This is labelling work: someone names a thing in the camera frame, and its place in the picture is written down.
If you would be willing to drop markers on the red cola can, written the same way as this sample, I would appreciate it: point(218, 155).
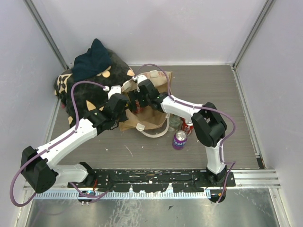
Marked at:
point(137, 107)
point(187, 126)

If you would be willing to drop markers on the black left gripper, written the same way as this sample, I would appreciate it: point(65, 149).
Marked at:
point(124, 117)

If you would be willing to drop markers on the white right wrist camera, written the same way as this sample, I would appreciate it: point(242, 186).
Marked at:
point(139, 78)

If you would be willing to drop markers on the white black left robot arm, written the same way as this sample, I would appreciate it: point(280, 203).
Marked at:
point(41, 166)

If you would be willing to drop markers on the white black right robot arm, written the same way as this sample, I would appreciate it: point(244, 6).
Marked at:
point(208, 124)

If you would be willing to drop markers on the navy blue cloth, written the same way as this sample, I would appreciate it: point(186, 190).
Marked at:
point(91, 63)

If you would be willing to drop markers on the grey slotted cable duct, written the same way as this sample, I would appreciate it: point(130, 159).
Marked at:
point(169, 194)

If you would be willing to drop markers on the clear soda water bottle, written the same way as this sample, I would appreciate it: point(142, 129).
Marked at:
point(174, 123)

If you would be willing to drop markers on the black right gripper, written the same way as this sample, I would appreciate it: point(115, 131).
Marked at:
point(135, 94)

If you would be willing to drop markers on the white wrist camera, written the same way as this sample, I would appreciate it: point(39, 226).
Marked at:
point(112, 90)
point(139, 78)

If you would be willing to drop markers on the tan jute canvas bag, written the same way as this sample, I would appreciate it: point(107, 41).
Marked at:
point(149, 122)

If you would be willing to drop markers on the purple soda can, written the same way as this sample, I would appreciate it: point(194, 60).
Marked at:
point(179, 140)

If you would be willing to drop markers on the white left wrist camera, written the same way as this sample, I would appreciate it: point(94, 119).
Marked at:
point(112, 90)

